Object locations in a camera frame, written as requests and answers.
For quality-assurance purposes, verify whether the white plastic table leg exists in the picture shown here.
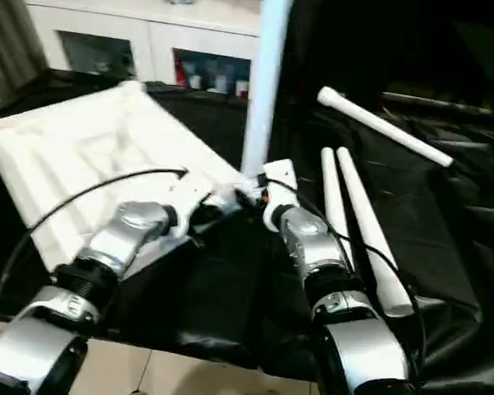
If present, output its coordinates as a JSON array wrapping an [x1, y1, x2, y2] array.
[[240, 0, 293, 178], [319, 146, 355, 272], [336, 146, 415, 318], [316, 86, 454, 168]]

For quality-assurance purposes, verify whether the white table frame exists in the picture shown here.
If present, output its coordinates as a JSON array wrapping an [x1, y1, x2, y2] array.
[[0, 80, 252, 281]]

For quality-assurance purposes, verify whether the black work mat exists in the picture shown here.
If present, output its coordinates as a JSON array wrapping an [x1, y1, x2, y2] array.
[[0, 67, 494, 395]]

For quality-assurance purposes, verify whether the white glass-door cabinet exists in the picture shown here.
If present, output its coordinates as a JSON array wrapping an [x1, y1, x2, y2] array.
[[24, 0, 264, 98]]

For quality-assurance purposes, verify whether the dark metal rod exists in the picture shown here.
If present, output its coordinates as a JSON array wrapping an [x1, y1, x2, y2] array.
[[382, 92, 494, 120]]

